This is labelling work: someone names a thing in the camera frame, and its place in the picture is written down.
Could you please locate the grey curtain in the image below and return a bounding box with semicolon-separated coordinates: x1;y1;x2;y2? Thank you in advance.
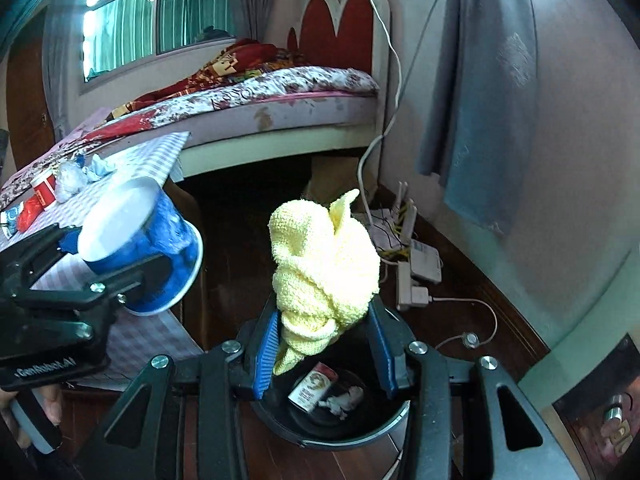
42;5;86;136
227;0;281;43

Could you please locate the blue white packet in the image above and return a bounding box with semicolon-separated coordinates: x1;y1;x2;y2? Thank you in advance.
0;204;25;238

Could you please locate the white router with antennas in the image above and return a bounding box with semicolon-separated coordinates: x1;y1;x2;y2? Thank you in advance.
367;182;420;263

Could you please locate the black bin with metal handle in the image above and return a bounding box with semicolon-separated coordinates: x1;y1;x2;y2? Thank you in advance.
235;300;413;453

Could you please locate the grey hanging towel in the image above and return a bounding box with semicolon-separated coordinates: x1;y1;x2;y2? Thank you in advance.
417;0;538;236

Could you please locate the white cable with inline switch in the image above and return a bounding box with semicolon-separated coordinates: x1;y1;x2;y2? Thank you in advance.
430;296;498;351

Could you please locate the red printed blanket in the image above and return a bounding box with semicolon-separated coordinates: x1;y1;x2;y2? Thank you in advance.
105;37;306;121

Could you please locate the small crumpled white tissue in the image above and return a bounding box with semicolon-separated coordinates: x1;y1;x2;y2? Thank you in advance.
317;385;365;418

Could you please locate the red snack wrapper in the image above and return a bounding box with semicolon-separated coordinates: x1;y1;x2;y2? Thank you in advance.
15;195;43;233

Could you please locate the cardboard box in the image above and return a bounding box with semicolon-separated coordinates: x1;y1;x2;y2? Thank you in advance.
302;157;376;201

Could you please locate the floral mattress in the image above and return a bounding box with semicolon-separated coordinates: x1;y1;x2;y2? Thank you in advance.
0;66;381;206

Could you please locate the red paper cup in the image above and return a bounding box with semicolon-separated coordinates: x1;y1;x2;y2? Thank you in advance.
30;169;57;211

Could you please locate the red and white cigarette pack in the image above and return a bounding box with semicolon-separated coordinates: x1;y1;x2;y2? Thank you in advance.
287;362;341;413

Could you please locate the wooden door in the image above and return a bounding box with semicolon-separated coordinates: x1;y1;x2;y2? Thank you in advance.
5;25;56;171

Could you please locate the thick white cable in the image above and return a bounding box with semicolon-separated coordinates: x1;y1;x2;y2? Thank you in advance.
357;0;403;221

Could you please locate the crumpled blue white wrapper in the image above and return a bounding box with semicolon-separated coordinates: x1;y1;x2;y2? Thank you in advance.
82;152;116;181

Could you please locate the window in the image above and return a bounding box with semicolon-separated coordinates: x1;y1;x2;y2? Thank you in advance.
80;0;241;83

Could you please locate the checkered tablecloth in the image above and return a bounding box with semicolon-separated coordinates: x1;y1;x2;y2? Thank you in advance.
0;131;203;391

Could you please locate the crumpled clear plastic bag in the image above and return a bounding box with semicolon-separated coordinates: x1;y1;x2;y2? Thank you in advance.
52;160;91;203

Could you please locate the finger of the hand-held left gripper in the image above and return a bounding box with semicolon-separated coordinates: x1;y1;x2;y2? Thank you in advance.
10;252;173;326
0;225;81;287

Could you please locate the blue paper cup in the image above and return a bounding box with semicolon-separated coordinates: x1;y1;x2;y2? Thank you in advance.
77;176;204;317

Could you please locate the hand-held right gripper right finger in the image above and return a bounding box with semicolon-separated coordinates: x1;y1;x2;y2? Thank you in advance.
367;302;568;480

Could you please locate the white modem box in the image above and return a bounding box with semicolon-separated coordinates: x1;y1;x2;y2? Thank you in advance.
410;240;443;283

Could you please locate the person's left hand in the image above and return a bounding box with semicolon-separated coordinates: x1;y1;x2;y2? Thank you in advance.
39;384;64;427

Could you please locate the yellow knitted cloth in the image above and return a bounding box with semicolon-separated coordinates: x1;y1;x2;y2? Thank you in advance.
268;188;382;377

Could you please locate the white power strip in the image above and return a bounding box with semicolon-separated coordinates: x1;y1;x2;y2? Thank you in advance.
396;260;416;311

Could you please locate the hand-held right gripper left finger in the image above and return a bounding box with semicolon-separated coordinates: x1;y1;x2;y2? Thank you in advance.
75;307;281;480

